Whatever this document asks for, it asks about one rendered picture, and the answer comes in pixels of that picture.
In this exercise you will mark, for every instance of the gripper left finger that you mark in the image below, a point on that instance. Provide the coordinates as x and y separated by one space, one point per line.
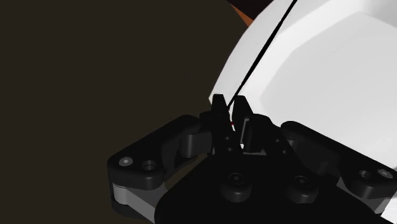
149 149

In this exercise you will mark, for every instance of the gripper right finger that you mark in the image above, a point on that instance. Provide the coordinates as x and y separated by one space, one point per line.
325 149

